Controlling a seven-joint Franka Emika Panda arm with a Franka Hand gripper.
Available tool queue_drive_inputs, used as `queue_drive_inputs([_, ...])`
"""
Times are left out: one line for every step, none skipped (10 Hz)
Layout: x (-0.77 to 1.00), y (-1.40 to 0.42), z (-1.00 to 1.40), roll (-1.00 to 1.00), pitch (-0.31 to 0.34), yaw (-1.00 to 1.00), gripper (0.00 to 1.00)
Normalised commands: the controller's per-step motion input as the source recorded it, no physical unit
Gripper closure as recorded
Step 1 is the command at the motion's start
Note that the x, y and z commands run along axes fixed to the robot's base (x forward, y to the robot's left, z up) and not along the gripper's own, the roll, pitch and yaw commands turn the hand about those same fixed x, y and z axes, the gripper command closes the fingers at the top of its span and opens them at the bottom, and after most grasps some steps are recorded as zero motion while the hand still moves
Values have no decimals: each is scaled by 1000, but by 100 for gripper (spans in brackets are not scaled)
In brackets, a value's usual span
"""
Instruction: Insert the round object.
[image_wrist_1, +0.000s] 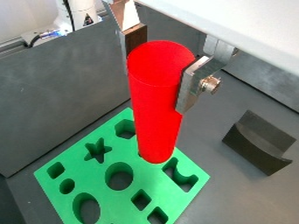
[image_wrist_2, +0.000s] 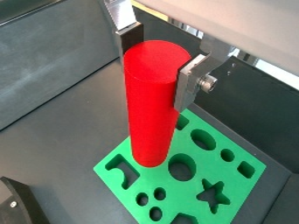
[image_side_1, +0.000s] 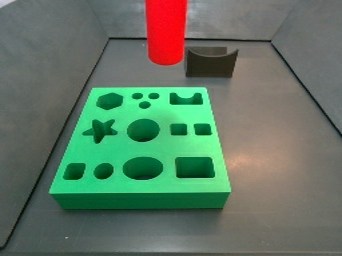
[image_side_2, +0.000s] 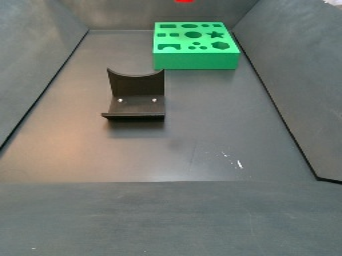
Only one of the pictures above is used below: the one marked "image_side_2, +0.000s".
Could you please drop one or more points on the red object at top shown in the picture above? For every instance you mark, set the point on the red object at top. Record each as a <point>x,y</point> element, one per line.
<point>184,1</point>

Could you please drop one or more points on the black curved holder stand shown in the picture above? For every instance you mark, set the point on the black curved holder stand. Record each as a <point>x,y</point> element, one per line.
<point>138,96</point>

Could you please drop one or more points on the green shape sorter box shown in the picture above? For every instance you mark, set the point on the green shape sorter box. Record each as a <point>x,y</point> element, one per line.
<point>194,46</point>

